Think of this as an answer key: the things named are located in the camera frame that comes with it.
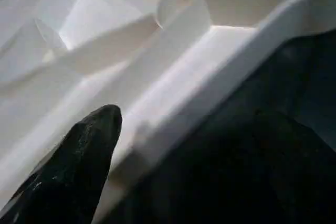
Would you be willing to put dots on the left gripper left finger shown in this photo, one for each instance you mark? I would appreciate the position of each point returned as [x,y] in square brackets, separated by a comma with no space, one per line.
[68,174]

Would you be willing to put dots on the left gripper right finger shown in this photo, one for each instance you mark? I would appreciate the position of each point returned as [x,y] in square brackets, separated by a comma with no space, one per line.
[302,171]

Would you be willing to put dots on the white plastic table top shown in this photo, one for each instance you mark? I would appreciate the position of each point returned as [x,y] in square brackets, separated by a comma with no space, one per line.
[131,51]

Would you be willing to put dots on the black work mat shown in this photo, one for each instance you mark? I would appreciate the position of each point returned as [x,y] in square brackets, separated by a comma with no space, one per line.
[304,77]

